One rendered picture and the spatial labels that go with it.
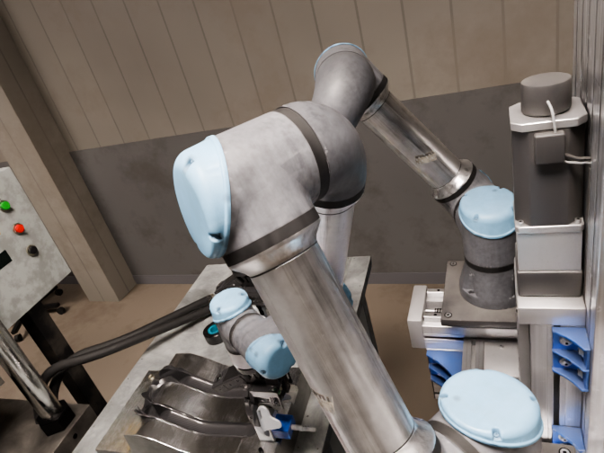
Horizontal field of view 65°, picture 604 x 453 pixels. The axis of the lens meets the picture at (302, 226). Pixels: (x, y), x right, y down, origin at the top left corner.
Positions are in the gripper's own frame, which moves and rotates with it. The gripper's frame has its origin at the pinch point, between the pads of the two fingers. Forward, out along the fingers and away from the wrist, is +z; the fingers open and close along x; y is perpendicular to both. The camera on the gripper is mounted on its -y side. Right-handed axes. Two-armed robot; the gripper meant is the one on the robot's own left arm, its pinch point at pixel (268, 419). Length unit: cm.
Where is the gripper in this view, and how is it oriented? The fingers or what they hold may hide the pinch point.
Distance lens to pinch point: 113.5
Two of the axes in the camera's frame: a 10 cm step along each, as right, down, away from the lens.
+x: 2.6, -5.4, 8.0
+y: 9.4, -0.6, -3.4
